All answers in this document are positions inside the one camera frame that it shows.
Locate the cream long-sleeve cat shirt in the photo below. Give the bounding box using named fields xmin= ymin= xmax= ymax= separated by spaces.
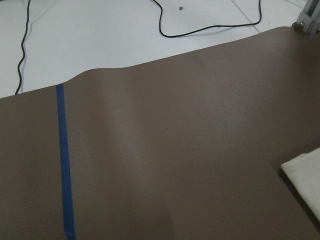
xmin=281 ymin=148 xmax=320 ymax=219

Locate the black table cable long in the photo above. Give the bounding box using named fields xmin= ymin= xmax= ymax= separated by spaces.
xmin=151 ymin=0 xmax=263 ymax=39

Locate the black table cable left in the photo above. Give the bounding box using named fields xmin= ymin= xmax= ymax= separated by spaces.
xmin=14 ymin=0 xmax=32 ymax=95

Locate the aluminium frame post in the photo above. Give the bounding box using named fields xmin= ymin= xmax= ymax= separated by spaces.
xmin=292 ymin=0 xmax=320 ymax=35

